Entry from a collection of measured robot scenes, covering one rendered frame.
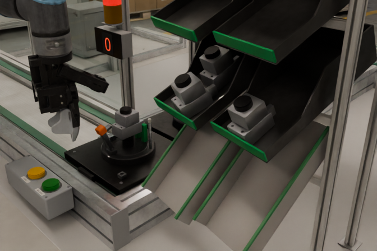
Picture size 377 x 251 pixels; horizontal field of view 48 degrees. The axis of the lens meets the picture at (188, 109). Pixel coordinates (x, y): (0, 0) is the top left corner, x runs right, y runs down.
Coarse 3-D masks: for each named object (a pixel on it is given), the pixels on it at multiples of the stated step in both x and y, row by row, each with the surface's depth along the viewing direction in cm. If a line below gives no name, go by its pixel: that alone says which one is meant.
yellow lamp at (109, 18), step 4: (120, 4) 116; (104, 8) 115; (108, 8) 114; (112, 8) 114; (116, 8) 115; (120, 8) 116; (104, 12) 116; (108, 12) 115; (112, 12) 115; (116, 12) 115; (120, 12) 116; (104, 16) 116; (108, 16) 115; (112, 16) 115; (116, 16) 115; (120, 16) 116; (104, 20) 117; (108, 20) 116; (112, 20) 116; (116, 20) 116; (120, 20) 117
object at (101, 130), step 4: (100, 124) 102; (108, 124) 104; (96, 128) 101; (100, 128) 101; (104, 128) 101; (108, 128) 103; (96, 132) 102; (100, 132) 101; (104, 132) 102; (104, 136) 102; (104, 140) 103; (108, 140) 104; (108, 144) 104; (108, 148) 106; (112, 148) 105
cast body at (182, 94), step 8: (176, 80) 76; (184, 80) 75; (192, 80) 76; (200, 80) 75; (176, 88) 76; (184, 88) 75; (192, 88) 75; (200, 88) 76; (208, 88) 79; (216, 88) 79; (176, 96) 79; (184, 96) 75; (192, 96) 76; (200, 96) 76; (208, 96) 77; (176, 104) 77; (184, 104) 76; (192, 104) 76; (200, 104) 77; (208, 104) 78; (184, 112) 76; (192, 112) 77
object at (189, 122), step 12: (204, 48) 86; (228, 48) 90; (192, 60) 85; (252, 60) 77; (192, 72) 86; (240, 72) 76; (252, 72) 78; (228, 84) 81; (240, 84) 77; (156, 96) 83; (168, 96) 85; (216, 96) 80; (228, 96) 77; (168, 108) 79; (216, 108) 76; (180, 120) 78; (192, 120) 74; (204, 120) 75
